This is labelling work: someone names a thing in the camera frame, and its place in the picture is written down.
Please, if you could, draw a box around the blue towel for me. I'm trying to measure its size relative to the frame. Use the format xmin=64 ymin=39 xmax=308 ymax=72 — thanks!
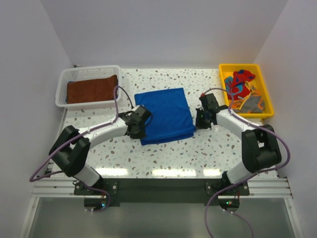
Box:
xmin=64 ymin=79 xmax=119 ymax=104
xmin=134 ymin=88 xmax=196 ymax=146

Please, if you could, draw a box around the brown towel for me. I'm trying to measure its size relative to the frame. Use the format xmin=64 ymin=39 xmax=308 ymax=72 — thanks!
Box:
xmin=66 ymin=74 xmax=119 ymax=104

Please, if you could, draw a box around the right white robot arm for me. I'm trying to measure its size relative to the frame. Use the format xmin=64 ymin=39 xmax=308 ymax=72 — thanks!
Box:
xmin=196 ymin=93 xmax=282 ymax=195

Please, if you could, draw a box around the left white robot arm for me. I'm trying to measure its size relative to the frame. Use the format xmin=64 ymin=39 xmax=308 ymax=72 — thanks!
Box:
xmin=49 ymin=105 xmax=153 ymax=195

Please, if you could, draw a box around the orange cloth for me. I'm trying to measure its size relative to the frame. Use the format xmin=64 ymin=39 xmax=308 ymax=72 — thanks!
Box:
xmin=231 ymin=82 xmax=265 ymax=114

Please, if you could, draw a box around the red and blue cloth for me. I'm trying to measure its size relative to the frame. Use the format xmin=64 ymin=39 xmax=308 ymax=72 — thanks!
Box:
xmin=224 ymin=69 xmax=256 ymax=100

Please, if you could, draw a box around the folded blue towel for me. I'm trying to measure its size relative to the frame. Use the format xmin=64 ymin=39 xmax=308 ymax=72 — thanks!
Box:
xmin=64 ymin=79 xmax=119 ymax=104

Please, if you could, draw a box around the grey cloth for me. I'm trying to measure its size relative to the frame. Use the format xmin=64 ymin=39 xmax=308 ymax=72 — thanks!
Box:
xmin=234 ymin=95 xmax=265 ymax=114

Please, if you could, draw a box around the yellow plastic bin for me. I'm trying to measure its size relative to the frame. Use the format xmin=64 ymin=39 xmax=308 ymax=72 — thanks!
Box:
xmin=218 ymin=63 xmax=275 ymax=119

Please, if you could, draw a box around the white plastic laundry basket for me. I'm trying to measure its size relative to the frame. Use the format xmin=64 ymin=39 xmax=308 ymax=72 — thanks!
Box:
xmin=55 ymin=65 xmax=122 ymax=111

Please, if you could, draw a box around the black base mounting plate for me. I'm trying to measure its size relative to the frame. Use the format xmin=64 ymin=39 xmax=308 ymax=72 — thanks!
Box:
xmin=73 ymin=178 xmax=250 ymax=208

